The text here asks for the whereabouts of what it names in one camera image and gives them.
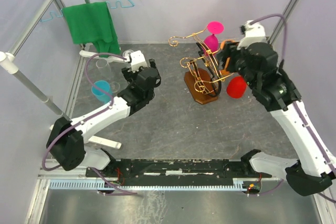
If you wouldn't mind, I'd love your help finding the orange plastic wine glass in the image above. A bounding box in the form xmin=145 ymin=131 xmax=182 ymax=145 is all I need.
xmin=216 ymin=39 xmax=234 ymax=76

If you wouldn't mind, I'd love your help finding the gold wire wine glass rack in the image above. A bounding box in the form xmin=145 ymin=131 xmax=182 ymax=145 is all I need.
xmin=168 ymin=26 xmax=233 ymax=105

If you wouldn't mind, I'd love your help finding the blue clothes hanger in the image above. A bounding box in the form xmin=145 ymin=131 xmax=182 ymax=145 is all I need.
xmin=39 ymin=0 xmax=135 ymax=23

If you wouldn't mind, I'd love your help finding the pink plastic wine glass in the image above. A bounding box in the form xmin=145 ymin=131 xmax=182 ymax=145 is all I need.
xmin=204 ymin=21 xmax=224 ymax=52

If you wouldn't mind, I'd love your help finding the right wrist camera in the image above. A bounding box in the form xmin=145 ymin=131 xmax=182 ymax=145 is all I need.
xmin=237 ymin=20 xmax=267 ymax=50

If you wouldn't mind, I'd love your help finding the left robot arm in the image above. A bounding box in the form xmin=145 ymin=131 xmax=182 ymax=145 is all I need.
xmin=46 ymin=59 xmax=161 ymax=177

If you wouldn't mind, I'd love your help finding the blue plastic wine glass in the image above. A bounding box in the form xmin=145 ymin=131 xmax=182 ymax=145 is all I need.
xmin=91 ymin=80 xmax=112 ymax=104

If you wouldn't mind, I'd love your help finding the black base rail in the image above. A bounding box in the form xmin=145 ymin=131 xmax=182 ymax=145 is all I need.
xmin=100 ymin=158 xmax=271 ymax=187

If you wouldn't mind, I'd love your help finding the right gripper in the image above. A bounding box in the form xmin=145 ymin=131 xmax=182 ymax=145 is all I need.
xmin=217 ymin=40 xmax=260 ymax=90

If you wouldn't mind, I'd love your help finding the light blue cable duct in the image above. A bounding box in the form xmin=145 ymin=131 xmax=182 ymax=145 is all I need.
xmin=49 ymin=175 xmax=255 ymax=191

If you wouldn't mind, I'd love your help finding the red plastic wine glass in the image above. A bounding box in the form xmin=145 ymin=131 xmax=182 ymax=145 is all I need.
xmin=226 ymin=76 xmax=247 ymax=99

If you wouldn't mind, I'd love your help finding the small clear glass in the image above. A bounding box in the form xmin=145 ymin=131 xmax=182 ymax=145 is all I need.
xmin=123 ymin=49 xmax=134 ymax=58

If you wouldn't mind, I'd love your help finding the white clothes rack stand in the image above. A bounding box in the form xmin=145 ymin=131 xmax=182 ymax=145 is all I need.
xmin=0 ymin=0 xmax=140 ymax=150

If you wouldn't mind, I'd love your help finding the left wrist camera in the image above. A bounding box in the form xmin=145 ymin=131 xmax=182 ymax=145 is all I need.
xmin=126 ymin=50 xmax=148 ymax=72

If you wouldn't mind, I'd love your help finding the clear wine glass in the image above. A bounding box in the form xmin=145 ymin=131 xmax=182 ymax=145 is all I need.
xmin=96 ymin=58 xmax=120 ymax=93

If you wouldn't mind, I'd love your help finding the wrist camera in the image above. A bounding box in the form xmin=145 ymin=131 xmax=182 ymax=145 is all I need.
xmin=126 ymin=50 xmax=148 ymax=72
xmin=237 ymin=20 xmax=267 ymax=50

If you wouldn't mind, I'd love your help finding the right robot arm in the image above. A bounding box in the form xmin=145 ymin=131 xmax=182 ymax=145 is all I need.
xmin=216 ymin=41 xmax=335 ymax=196

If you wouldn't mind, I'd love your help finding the green cloth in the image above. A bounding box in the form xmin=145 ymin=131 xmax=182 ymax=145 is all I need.
xmin=62 ymin=2 xmax=121 ymax=55

